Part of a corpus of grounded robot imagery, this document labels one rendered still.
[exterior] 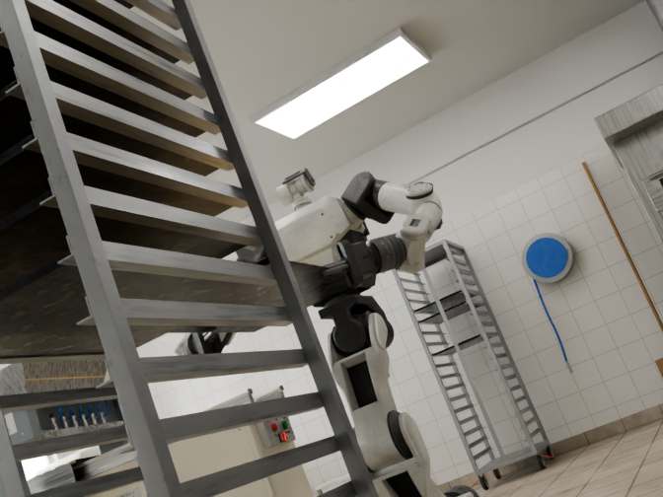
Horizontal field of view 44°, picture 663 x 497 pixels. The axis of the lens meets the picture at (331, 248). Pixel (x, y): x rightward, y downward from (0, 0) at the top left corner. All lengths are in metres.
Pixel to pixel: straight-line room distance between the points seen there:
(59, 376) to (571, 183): 4.66
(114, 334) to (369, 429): 1.39
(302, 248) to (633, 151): 3.68
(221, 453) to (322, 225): 0.90
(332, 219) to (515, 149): 4.65
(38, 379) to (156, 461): 2.25
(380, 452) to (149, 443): 1.37
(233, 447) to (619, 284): 4.45
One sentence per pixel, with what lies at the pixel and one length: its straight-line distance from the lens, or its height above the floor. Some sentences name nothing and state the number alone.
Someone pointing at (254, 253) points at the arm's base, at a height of 1.27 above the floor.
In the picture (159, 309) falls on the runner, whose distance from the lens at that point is 1.27.
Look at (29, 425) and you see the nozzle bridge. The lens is 3.12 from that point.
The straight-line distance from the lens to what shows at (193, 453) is 2.99.
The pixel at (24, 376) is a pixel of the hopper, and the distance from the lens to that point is 3.26.
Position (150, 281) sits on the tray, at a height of 0.95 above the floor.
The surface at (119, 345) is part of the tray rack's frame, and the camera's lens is 1.11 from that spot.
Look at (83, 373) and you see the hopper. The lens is 3.54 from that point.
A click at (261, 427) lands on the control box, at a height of 0.77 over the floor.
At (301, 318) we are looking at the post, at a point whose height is 0.85.
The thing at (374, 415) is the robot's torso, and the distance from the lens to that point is 2.41.
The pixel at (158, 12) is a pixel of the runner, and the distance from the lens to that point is 1.88.
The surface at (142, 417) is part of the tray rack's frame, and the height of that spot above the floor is 0.71.
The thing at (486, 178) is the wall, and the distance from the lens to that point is 7.08.
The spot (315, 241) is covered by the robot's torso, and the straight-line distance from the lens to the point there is 2.53.
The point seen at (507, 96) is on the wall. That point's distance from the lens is 7.18.
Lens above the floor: 0.57
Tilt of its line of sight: 14 degrees up
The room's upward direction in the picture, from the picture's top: 22 degrees counter-clockwise
